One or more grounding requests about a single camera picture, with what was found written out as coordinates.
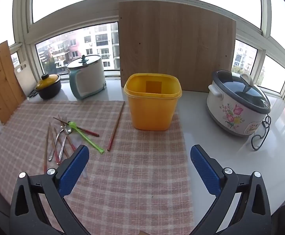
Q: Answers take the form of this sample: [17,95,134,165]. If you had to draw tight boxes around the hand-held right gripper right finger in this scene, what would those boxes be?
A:
[190,144,271,235]

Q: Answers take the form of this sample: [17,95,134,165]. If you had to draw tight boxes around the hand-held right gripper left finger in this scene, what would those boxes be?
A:
[9,145,90,235]

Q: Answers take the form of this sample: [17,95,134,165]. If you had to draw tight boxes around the metal spoon with patterned handle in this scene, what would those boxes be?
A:
[48,126,72,161]

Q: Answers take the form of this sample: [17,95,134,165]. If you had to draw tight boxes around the metal fork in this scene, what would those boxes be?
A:
[56,116,68,163]

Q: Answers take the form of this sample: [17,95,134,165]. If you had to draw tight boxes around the yellow plastic container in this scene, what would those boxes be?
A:
[123,73,183,131]

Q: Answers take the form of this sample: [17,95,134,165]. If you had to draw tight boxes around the green plastic spoon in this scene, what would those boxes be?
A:
[67,121,105,155]

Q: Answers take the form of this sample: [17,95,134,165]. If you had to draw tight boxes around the pine wood panel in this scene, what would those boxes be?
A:
[0,40,27,125]

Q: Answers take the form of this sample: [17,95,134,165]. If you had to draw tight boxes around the white cutting board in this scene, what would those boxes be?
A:
[14,62,38,98]

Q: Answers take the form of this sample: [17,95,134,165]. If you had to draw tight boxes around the pink plaid cloth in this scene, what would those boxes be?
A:
[0,100,195,235]

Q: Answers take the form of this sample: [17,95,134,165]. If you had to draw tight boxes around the floral slow cooker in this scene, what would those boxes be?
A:
[206,70,271,136]

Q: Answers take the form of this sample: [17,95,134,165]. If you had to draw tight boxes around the black pot with yellow lid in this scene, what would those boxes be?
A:
[35,73,62,100]

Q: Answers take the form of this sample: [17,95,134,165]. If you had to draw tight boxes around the teal and white electric cooker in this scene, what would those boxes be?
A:
[66,55,107,100]

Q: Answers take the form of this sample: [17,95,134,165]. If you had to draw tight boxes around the light wooden board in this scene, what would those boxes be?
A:
[118,0,237,93]

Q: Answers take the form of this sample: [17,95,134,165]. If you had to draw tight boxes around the apartment buildings outside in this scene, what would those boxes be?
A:
[36,22,121,76]

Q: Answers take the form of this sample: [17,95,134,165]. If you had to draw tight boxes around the black wire stand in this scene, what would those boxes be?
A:
[251,115,272,151]

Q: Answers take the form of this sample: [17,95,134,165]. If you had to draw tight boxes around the white window frame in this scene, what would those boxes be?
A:
[0,0,285,108]

